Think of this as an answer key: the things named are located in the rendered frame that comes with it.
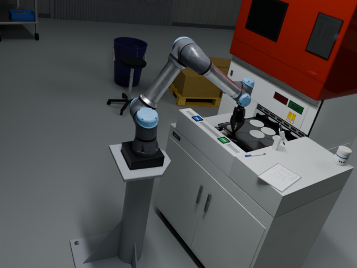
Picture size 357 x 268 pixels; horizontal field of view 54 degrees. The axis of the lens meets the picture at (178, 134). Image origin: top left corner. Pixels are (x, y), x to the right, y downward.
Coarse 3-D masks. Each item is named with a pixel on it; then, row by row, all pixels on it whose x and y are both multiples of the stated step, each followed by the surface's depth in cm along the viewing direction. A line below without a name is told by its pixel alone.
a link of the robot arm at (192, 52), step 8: (184, 48) 177; (192, 48) 176; (200, 48) 178; (184, 56) 177; (192, 56) 175; (200, 56) 175; (192, 64) 176; (200, 64) 175; (208, 64) 177; (200, 72) 178; (208, 72) 180; (216, 72) 182; (216, 80) 184; (224, 80) 186; (224, 88) 189; (232, 88) 190; (240, 88) 194; (232, 96) 194; (240, 96) 194; (248, 96) 194; (240, 104) 196; (248, 104) 197
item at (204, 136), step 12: (180, 120) 229; (192, 120) 219; (204, 120) 222; (192, 132) 220; (204, 132) 211; (216, 132) 211; (204, 144) 213; (216, 144) 203; (228, 144) 202; (216, 156) 205; (228, 156) 196; (228, 168) 198
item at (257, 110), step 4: (256, 108) 256; (256, 112) 256; (260, 112) 253; (264, 112) 252; (264, 116) 251; (268, 116) 248; (272, 120) 246; (276, 120) 244; (276, 124) 243; (284, 128) 238; (288, 128) 237; (288, 132) 236; (292, 132) 233; (296, 136) 231; (300, 136) 230
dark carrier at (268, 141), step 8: (248, 120) 246; (248, 128) 236; (256, 128) 238; (272, 128) 242; (240, 136) 225; (248, 136) 227; (272, 136) 232; (248, 144) 218; (256, 144) 220; (264, 144) 222; (272, 144) 223
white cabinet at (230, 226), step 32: (192, 160) 225; (160, 192) 266; (192, 192) 231; (224, 192) 204; (192, 224) 237; (224, 224) 209; (256, 224) 187; (288, 224) 192; (320, 224) 223; (224, 256) 214; (256, 256) 191; (288, 256) 220
